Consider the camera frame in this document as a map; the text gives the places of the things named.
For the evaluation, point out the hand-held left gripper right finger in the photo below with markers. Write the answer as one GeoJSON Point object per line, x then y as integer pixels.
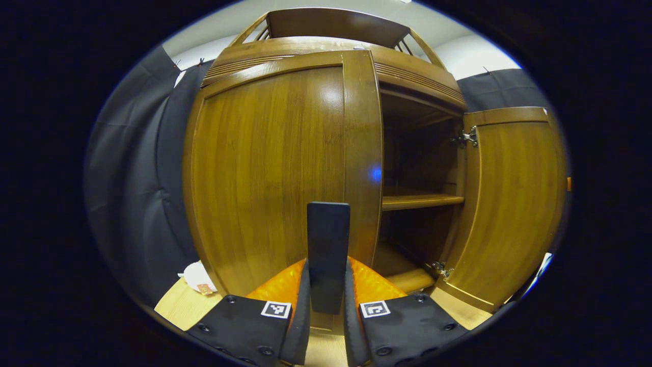
{"type": "Point", "coordinates": [351, 331]}

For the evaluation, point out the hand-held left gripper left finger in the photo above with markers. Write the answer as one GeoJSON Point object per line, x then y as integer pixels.
{"type": "Point", "coordinates": [301, 326]}

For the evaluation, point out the silver door hinge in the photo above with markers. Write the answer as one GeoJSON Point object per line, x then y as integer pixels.
{"type": "Point", "coordinates": [440, 268]}
{"type": "Point", "coordinates": [467, 137]}

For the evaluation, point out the wooden cabinet drawer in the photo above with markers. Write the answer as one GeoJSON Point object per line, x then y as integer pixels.
{"type": "Point", "coordinates": [407, 63]}

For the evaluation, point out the white plush toy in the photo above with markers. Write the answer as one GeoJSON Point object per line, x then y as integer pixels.
{"type": "Point", "coordinates": [196, 278]}

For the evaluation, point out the black backdrop cloth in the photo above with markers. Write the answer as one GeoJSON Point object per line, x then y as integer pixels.
{"type": "Point", "coordinates": [132, 178]}

